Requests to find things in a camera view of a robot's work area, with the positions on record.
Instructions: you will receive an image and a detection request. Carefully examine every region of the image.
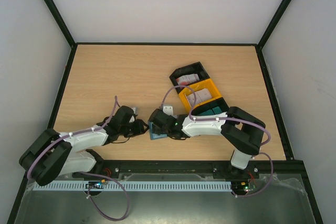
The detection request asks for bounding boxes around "teal card holder wallet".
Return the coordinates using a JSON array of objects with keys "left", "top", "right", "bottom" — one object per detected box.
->
[{"left": 148, "top": 121, "right": 168, "bottom": 140}]

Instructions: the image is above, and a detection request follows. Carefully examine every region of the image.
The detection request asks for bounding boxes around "black bin with red cards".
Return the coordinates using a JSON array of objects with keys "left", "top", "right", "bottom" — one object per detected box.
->
[{"left": 169, "top": 62, "right": 209, "bottom": 86}]

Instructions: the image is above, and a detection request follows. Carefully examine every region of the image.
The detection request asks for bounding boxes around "black bin with teal cards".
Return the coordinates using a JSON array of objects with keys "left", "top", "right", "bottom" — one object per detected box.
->
[{"left": 188, "top": 97, "right": 229, "bottom": 116}]

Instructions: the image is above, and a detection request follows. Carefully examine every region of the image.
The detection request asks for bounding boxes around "yellow bin with cards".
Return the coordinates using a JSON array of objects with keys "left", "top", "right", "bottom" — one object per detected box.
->
[{"left": 178, "top": 78, "right": 222, "bottom": 112}]

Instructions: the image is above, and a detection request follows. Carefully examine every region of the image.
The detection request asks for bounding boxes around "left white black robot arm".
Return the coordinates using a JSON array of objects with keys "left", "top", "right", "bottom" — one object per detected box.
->
[{"left": 19, "top": 105, "right": 149, "bottom": 186}]

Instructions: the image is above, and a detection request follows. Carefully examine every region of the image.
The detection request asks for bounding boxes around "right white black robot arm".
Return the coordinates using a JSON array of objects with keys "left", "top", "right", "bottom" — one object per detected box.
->
[{"left": 149, "top": 106, "right": 270, "bottom": 170}]

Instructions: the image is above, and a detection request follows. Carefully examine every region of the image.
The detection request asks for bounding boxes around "stack of white red cards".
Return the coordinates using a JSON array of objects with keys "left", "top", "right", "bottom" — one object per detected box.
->
[{"left": 176, "top": 73, "right": 199, "bottom": 86}]

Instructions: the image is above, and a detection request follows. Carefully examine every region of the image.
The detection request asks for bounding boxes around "stack of cards yellow bin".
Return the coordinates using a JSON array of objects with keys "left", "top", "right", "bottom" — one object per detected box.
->
[{"left": 187, "top": 88, "right": 212, "bottom": 105}]

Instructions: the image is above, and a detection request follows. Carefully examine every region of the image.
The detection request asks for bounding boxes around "teal card stack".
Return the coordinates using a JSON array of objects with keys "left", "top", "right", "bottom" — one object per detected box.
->
[{"left": 195, "top": 106, "right": 223, "bottom": 116}]

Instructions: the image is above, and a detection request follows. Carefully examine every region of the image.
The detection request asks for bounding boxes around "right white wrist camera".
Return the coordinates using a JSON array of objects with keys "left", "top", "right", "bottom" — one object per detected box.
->
[{"left": 162, "top": 105, "right": 174, "bottom": 116}]

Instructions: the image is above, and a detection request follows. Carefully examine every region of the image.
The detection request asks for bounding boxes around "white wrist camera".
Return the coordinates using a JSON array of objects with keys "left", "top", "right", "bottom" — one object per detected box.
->
[
  {"left": 129, "top": 107, "right": 138, "bottom": 123},
  {"left": 162, "top": 105, "right": 174, "bottom": 116}
]

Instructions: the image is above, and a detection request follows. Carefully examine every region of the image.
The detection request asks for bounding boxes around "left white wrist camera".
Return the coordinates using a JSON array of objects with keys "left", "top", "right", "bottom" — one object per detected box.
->
[{"left": 129, "top": 107, "right": 138, "bottom": 123}]

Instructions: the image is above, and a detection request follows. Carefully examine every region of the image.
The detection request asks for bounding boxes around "light blue slotted cable duct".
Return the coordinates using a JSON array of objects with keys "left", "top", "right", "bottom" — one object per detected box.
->
[{"left": 33, "top": 180, "right": 232, "bottom": 192}]

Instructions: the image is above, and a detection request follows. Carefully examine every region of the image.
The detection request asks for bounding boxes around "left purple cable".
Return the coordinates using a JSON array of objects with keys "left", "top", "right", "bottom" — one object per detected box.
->
[{"left": 26, "top": 95, "right": 131, "bottom": 221}]

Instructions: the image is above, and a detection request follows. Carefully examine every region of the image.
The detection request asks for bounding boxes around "black aluminium frame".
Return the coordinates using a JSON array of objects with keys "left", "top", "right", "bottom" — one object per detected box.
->
[{"left": 7, "top": 0, "right": 324, "bottom": 224}]

